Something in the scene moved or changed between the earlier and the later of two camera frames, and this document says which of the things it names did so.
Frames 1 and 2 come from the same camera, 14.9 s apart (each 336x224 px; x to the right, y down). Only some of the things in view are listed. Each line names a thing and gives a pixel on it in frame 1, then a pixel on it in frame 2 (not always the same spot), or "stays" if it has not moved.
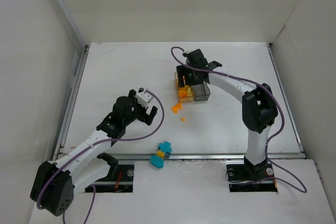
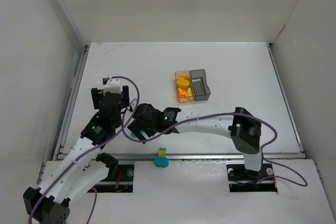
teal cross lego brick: (165, 147) to (133, 135)
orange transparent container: (186, 94) stays
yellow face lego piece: (182, 92) to (189, 92)
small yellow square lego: (160, 153) stays
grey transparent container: (201, 92) stays
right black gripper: (182, 70) to (139, 128)
